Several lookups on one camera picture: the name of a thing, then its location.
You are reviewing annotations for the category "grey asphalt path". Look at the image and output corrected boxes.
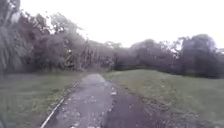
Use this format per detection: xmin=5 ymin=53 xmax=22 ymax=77
xmin=42 ymin=73 xmax=174 ymax=128

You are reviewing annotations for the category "wood of trees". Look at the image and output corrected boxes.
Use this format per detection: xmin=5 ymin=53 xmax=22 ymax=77
xmin=0 ymin=0 xmax=224 ymax=80

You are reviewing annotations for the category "grass field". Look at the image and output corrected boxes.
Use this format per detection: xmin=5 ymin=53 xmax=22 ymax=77
xmin=100 ymin=68 xmax=224 ymax=128

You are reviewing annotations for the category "pale kerb edge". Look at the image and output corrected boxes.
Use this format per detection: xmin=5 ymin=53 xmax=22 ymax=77
xmin=39 ymin=81 xmax=81 ymax=128

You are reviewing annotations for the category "grass verge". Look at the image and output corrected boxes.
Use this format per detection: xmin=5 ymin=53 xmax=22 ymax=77
xmin=0 ymin=70 xmax=88 ymax=128

